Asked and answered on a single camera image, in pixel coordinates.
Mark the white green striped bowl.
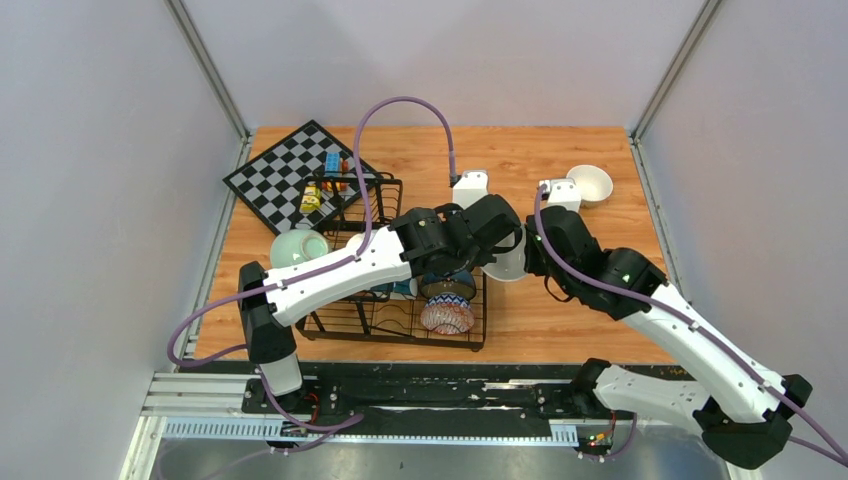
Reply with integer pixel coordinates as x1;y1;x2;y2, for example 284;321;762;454
482;227;527;283

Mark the cream white bowl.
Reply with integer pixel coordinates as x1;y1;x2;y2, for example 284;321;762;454
567;165;614;208

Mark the light green celadon bowl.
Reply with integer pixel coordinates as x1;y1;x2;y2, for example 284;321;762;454
269;229;330;268

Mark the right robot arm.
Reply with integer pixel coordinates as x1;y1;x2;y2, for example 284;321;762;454
525;206;812;470

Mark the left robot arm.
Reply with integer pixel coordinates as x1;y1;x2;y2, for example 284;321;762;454
238;194;523;413

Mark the dark blue bowl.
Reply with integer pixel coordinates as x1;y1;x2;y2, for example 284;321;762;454
418;270;477;300

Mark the teal glazed bowl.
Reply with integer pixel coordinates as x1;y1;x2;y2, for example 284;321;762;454
370;278;419;300

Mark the blue toy block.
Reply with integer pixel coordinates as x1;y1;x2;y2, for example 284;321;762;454
322;152;349;194

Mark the yellow toy block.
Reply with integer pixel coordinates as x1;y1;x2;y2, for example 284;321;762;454
299;184;323;214

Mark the checkered board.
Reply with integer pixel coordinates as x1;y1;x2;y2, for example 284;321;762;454
223;120;361;234

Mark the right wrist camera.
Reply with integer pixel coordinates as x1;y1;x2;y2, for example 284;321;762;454
538;177;582;213

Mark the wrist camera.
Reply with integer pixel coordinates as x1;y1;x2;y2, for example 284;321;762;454
538;177;582;213
452;170;489;209

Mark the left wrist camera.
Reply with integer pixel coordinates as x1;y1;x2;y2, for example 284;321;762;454
452;170;489;209

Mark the black wire dish rack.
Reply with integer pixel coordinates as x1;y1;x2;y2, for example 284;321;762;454
295;172;487;352

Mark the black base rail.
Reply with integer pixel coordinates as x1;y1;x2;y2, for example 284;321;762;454
139;360;743;446

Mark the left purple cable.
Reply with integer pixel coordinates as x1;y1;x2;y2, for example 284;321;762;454
165;95;462;452

